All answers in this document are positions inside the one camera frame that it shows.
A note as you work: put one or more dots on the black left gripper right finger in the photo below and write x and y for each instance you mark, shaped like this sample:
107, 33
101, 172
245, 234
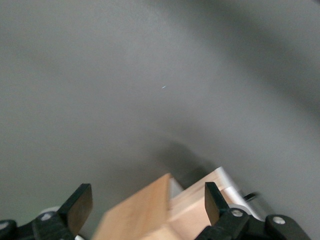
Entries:
217, 212

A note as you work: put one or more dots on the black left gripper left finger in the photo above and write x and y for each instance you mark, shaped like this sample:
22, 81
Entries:
77, 207

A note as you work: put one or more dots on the wooden drawer cabinet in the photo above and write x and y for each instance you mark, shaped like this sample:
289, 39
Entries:
135, 215

